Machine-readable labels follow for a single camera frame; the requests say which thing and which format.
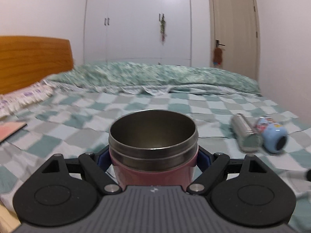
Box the pink steel cup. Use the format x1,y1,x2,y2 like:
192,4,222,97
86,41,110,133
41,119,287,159
109,110,199,189

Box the blue cartoon sticker cup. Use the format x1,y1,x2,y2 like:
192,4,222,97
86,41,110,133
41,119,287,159
255,116,288,154

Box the beige room door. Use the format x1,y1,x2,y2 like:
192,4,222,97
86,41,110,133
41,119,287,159
209,0,260,80

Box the checkered green bed sheet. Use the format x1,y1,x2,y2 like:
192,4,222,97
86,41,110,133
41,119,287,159
0,87,311,233

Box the green floral duvet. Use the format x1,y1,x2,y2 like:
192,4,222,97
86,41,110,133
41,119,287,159
43,62,261,96

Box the pink flat book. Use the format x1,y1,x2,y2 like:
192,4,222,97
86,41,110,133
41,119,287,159
0,122,27,142

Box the purple floral pillow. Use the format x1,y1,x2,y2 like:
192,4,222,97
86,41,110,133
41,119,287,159
1,82,54,119

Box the wooden headboard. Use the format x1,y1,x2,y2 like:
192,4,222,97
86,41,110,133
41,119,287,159
1,36,74,94

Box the white built-in wardrobe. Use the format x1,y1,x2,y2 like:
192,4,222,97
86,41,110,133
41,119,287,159
84,0,191,66

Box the green hanging ornament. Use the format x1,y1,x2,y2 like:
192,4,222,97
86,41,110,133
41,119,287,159
160,14,166,43

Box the brown plush toy on handle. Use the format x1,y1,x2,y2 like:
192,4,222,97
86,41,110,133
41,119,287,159
213,47,222,66

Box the black door handle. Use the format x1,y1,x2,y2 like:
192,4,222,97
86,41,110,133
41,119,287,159
216,39,225,48

